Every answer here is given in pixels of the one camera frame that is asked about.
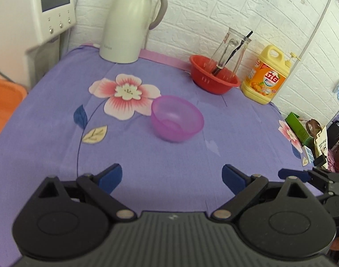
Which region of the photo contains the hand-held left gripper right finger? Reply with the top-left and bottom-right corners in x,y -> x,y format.
211,164 -> 317,223

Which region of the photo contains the red plastic colander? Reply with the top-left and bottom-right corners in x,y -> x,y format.
189,55 -> 241,95

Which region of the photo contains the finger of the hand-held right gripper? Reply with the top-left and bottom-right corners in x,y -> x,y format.
279,167 -> 339,199

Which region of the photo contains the clear glass jar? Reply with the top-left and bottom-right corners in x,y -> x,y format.
212,28 -> 252,76

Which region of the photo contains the beige tote bag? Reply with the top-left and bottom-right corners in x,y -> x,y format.
305,119 -> 330,170

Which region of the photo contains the small blue white box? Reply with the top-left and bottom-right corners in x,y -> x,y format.
302,146 -> 316,164

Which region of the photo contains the white vertical pipe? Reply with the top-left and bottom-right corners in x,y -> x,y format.
297,0 -> 339,60

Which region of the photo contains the green box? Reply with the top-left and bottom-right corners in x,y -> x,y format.
285,112 -> 316,148

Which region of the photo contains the purple floral tablecloth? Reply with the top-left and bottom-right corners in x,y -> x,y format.
0,43 -> 325,265

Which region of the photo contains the purple plastic bowl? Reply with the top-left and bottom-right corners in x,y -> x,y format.
151,95 -> 205,142

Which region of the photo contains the black straw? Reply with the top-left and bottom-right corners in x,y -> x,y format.
212,30 -> 253,75

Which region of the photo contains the orange plastic basin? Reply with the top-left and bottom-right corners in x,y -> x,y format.
0,78 -> 28,148

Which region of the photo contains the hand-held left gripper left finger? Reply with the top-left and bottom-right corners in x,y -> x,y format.
28,163 -> 137,223

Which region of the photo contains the white thermos jug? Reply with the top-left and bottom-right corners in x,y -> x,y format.
99,0 -> 168,64

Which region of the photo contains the yellow detergent bottle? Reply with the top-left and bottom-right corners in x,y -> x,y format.
241,44 -> 301,105

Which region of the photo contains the white water dispenser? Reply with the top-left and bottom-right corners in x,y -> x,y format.
0,0 -> 77,90

